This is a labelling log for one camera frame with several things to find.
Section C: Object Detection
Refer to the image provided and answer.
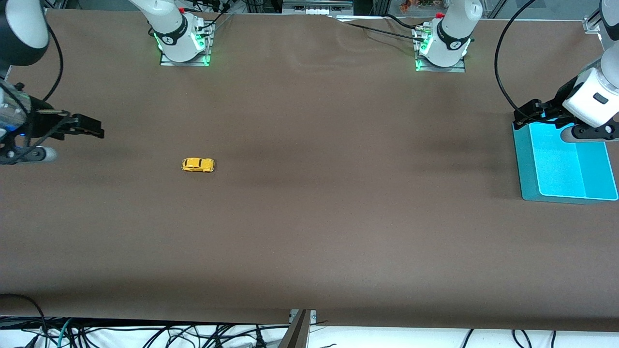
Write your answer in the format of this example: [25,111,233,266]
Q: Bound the yellow beetle toy car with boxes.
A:
[181,158,216,174]

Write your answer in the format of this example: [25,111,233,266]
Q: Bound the turquoise plastic bin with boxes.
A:
[512,120,619,204]

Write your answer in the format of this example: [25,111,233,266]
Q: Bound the brown table cover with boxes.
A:
[0,9,619,332]

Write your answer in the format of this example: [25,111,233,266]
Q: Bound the white power strip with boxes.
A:
[282,0,354,15]

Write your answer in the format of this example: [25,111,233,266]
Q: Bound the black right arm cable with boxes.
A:
[43,23,65,103]

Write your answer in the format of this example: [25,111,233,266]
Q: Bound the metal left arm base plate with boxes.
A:
[414,55,467,73]

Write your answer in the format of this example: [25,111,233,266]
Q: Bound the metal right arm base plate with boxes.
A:
[160,47,212,67]

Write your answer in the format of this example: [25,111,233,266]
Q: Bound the black base power cable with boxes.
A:
[328,14,427,45]

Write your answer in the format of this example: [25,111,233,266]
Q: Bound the black looped floor cable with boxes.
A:
[0,293,48,348]

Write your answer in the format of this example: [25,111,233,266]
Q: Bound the teal floor cable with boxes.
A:
[57,318,74,348]

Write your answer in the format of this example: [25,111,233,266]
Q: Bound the black tangled floor cables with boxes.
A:
[73,321,292,348]

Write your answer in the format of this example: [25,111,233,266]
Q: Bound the metal table edge bracket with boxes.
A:
[278,309,318,348]

